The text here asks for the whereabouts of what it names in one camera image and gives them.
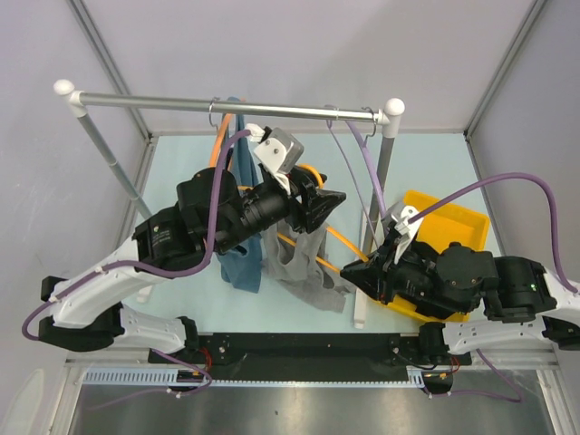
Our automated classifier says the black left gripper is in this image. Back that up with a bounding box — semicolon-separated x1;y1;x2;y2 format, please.
212;165;345;254

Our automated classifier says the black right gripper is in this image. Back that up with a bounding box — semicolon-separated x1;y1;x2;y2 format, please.
338;232;470;315

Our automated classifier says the purple plastic hanger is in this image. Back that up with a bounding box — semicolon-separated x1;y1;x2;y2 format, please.
325;121;387;247

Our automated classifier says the grey tank top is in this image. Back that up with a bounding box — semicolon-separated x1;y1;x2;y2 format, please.
262;221;355;314

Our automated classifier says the orange plastic hanger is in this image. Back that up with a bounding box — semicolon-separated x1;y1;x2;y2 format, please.
235;162;371;273

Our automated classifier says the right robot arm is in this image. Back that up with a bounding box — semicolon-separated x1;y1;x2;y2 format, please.
341;239;579;366

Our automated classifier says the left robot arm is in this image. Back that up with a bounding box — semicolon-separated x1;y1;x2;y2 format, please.
38;167;346;363

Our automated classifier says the blue tank top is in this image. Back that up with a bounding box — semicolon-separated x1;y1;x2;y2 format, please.
216;95;265;294

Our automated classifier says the orange hanger with metal hook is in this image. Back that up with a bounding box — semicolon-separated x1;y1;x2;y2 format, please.
208;113;248;176

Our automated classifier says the yellow plastic bin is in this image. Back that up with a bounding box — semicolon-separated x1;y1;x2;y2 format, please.
373;203;489;323

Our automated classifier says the silver white clothes rack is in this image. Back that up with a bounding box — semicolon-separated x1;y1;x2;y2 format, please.
53;78;407;330

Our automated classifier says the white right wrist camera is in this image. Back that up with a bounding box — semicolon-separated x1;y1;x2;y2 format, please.
382;201;424;265

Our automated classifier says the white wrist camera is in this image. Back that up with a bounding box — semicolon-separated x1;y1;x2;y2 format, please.
246;123;304;194
382;201;424;265

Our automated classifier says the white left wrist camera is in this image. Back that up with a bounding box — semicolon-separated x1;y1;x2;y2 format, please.
246;123;304;194

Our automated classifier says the white slotted cable duct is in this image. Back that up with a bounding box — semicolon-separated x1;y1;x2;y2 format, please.
84;365;454;389

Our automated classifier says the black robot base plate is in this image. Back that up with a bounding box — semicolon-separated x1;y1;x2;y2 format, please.
172;333;458;383

